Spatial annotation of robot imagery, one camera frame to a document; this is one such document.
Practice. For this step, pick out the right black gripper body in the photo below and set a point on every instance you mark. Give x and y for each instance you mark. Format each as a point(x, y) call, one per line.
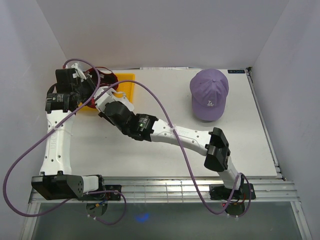
point(102, 115)

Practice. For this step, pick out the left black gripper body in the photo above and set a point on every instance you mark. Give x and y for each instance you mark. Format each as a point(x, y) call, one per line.
point(85, 89)

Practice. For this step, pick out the purple baseball cap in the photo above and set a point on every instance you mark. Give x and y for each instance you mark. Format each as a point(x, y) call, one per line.
point(209, 90)

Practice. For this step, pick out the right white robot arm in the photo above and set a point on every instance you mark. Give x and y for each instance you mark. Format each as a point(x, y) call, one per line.
point(213, 145)

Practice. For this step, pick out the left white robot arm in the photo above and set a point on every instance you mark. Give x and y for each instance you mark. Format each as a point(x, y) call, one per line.
point(56, 180)

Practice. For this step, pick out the yellow plastic bin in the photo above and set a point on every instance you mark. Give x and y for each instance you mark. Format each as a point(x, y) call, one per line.
point(127, 88)

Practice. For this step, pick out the red baseball cap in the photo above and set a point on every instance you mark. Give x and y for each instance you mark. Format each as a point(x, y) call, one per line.
point(107, 78)

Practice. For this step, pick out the aluminium rail frame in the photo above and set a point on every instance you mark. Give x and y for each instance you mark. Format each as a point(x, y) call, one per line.
point(182, 190)

